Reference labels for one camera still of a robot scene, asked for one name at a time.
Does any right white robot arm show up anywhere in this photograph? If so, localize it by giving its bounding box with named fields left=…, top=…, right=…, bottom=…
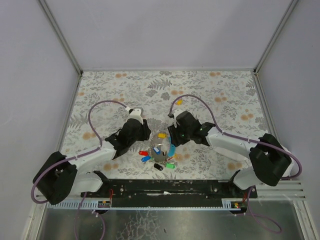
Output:
left=168, top=109, right=294, bottom=190

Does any floral patterned mat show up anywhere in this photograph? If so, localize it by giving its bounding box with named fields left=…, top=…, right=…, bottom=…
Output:
left=61, top=70, right=269, bottom=180

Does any yellow key tag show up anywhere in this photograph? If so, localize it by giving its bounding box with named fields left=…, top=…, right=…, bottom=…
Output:
left=175, top=99, right=183, bottom=106

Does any bunch of coloured key tags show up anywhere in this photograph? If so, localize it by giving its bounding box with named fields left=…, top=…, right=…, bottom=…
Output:
left=138, top=132, right=176, bottom=171

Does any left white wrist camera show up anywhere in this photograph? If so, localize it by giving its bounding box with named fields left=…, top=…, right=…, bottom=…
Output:
left=125, top=106, right=144, bottom=125

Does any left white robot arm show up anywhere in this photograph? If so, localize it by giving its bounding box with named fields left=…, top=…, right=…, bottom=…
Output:
left=31, top=118, right=151, bottom=205

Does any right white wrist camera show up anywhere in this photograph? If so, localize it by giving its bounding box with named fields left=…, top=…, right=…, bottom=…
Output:
left=168, top=109, right=184, bottom=126

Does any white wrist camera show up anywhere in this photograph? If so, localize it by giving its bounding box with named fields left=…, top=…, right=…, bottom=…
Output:
left=125, top=106, right=144, bottom=125
left=168, top=109, right=184, bottom=126

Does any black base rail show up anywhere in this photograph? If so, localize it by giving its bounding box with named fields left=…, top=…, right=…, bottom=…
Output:
left=86, top=179, right=249, bottom=208

